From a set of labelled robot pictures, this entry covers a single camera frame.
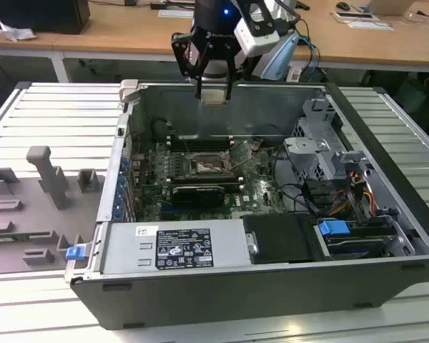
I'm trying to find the blue disk carrier handle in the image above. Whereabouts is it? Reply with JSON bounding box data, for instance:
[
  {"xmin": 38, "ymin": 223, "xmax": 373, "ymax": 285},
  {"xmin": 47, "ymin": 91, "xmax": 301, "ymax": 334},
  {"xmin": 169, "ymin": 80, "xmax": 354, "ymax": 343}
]
[{"xmin": 316, "ymin": 219, "xmax": 350, "ymax": 237}]

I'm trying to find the silver power supply with label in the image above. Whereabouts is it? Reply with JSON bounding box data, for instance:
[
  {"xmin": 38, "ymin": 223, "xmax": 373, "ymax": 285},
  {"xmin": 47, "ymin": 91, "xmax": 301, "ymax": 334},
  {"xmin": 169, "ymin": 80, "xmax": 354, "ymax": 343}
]
[{"xmin": 99, "ymin": 219, "xmax": 254, "ymax": 274}]

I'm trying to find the CPU socket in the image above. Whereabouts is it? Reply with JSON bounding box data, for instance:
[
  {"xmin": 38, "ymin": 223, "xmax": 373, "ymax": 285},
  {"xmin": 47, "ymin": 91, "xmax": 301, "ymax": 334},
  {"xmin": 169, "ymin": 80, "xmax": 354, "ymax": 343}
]
[{"xmin": 187, "ymin": 151, "xmax": 235, "ymax": 178}]

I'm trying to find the silver metal disk cage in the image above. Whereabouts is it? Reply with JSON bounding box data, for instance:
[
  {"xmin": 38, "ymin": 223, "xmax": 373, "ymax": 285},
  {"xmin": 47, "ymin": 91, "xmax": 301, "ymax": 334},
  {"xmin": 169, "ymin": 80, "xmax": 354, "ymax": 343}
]
[{"xmin": 284, "ymin": 98, "xmax": 373, "ymax": 184}]

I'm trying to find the hard disk drive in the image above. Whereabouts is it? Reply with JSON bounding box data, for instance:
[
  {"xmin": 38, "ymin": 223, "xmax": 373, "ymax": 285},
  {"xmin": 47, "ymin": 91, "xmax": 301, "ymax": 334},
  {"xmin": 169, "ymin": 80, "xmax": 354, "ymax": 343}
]
[{"xmin": 327, "ymin": 237, "xmax": 393, "ymax": 259}]

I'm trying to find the blue cable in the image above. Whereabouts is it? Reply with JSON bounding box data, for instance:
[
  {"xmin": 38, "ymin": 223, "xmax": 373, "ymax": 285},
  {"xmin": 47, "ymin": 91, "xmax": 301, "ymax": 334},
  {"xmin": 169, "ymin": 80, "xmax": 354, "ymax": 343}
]
[{"xmin": 295, "ymin": 34, "xmax": 321, "ymax": 84}]

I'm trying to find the blue plastic case latch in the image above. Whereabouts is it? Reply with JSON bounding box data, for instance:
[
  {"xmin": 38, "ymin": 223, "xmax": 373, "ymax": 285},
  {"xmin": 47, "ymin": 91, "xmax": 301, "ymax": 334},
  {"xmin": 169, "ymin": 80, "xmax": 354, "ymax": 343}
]
[{"xmin": 66, "ymin": 245, "xmax": 85, "ymax": 261}]

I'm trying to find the black open PC case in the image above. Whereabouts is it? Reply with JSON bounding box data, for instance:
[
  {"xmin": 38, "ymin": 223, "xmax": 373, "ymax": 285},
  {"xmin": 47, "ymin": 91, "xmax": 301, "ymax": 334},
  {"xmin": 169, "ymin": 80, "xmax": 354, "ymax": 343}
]
[{"xmin": 63, "ymin": 79, "xmax": 429, "ymax": 332}]

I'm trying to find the silver laptop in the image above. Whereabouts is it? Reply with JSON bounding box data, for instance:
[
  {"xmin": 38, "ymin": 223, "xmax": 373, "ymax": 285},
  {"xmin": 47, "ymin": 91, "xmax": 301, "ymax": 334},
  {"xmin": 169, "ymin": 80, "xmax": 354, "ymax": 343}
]
[{"xmin": 364, "ymin": 0, "xmax": 409, "ymax": 17}]

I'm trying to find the grey case corner latch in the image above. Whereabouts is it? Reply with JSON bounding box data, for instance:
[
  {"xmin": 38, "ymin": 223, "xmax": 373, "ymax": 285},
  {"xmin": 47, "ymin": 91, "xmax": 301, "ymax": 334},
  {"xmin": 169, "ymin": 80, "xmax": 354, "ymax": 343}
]
[{"xmin": 118, "ymin": 79, "xmax": 142, "ymax": 104}]

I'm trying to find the silver square CPU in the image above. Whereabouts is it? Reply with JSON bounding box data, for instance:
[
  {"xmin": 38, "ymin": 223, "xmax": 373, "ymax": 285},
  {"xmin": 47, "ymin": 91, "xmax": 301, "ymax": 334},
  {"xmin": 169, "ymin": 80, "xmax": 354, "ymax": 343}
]
[{"xmin": 202, "ymin": 89, "xmax": 226, "ymax": 106}]

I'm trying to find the black plastic shroud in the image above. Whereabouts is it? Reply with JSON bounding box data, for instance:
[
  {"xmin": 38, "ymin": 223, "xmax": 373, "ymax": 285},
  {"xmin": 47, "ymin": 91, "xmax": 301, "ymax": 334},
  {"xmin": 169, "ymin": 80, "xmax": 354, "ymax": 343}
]
[{"xmin": 242, "ymin": 213, "xmax": 330, "ymax": 265}]

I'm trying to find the wooden desk white frame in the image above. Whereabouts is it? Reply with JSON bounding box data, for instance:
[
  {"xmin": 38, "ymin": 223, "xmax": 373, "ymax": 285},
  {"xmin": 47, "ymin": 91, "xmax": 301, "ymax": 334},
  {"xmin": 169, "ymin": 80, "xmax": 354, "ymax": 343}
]
[{"xmin": 0, "ymin": 0, "xmax": 429, "ymax": 84}]

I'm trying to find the green motherboard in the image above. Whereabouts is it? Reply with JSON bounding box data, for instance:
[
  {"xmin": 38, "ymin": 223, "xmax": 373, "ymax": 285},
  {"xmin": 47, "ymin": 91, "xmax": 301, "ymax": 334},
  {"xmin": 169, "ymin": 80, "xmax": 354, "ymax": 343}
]
[{"xmin": 128, "ymin": 137, "xmax": 290, "ymax": 222}]

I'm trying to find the white flat device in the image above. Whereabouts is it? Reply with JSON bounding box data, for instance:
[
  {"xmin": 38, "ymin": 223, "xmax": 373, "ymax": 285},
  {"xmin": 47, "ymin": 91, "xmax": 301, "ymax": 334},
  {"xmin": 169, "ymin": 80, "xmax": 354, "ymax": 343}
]
[{"xmin": 330, "ymin": 10, "xmax": 377, "ymax": 21}]

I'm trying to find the green RAM stick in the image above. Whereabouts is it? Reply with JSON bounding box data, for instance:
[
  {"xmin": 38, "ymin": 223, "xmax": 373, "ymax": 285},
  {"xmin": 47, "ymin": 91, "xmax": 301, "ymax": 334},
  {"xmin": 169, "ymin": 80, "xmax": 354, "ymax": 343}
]
[{"xmin": 0, "ymin": 232, "xmax": 49, "ymax": 240}]

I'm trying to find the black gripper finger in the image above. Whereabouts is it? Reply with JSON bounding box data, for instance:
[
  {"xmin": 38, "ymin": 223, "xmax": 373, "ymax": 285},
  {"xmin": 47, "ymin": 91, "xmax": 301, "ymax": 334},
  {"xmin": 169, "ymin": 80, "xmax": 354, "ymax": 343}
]
[
  {"xmin": 224, "ymin": 42, "xmax": 239, "ymax": 101},
  {"xmin": 171, "ymin": 32, "xmax": 205, "ymax": 100}
]

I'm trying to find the black computer box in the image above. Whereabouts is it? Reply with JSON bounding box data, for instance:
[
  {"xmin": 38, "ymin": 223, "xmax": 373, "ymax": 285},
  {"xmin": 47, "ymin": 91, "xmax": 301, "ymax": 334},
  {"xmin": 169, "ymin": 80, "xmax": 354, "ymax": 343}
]
[{"xmin": 0, "ymin": 0, "xmax": 91, "ymax": 36}]

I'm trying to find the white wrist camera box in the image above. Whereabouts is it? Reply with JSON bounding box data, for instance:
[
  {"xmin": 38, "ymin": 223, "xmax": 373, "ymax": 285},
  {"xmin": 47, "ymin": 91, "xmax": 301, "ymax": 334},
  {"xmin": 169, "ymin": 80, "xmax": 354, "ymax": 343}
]
[{"xmin": 234, "ymin": 14, "xmax": 280, "ymax": 58}]

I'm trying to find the orange yellow wire bundle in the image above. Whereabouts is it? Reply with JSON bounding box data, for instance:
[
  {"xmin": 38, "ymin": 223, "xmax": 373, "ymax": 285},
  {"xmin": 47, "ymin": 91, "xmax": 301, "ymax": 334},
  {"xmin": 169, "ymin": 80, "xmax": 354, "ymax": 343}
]
[{"xmin": 330, "ymin": 189, "xmax": 375, "ymax": 216}]

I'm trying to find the black graphics card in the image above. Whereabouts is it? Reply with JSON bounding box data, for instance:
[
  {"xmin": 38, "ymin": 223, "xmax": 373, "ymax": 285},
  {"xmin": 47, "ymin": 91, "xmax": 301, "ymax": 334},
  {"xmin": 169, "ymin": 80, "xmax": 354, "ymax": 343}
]
[{"xmin": 171, "ymin": 184, "xmax": 226, "ymax": 209}]

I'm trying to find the black internal cable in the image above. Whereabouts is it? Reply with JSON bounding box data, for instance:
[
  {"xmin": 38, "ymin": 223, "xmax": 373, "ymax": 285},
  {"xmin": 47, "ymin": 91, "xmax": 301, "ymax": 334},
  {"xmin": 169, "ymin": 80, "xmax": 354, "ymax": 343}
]
[{"xmin": 271, "ymin": 146, "xmax": 320, "ymax": 219}]

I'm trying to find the crumpled white paper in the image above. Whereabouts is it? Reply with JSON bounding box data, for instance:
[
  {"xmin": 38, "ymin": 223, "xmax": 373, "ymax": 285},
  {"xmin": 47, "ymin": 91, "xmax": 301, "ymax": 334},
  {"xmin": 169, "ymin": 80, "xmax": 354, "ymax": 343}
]
[{"xmin": 0, "ymin": 20, "xmax": 37, "ymax": 42}]

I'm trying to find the grey parts rack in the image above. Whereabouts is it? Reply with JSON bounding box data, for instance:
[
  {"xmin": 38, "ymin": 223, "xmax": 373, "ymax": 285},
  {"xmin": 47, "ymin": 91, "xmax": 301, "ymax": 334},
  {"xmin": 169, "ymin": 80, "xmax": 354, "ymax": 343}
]
[{"xmin": 0, "ymin": 145, "xmax": 107, "ymax": 276}]

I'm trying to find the white paper sheet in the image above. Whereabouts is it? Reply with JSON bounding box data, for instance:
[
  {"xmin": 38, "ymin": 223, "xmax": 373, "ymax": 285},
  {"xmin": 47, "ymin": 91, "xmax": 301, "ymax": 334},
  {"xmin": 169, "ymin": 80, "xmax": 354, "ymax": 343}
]
[
  {"xmin": 158, "ymin": 9, "xmax": 194, "ymax": 19},
  {"xmin": 347, "ymin": 20, "xmax": 395, "ymax": 31}
]

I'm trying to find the black RAM slot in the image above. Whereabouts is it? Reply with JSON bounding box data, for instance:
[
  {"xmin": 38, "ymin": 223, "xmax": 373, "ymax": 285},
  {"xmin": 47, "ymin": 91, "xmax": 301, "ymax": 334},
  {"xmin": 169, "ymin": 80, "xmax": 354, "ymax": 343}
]
[
  {"xmin": 169, "ymin": 178, "xmax": 243, "ymax": 186},
  {"xmin": 169, "ymin": 173, "xmax": 237, "ymax": 181},
  {"xmin": 170, "ymin": 136, "xmax": 234, "ymax": 145},
  {"xmin": 169, "ymin": 143, "xmax": 234, "ymax": 151}
]

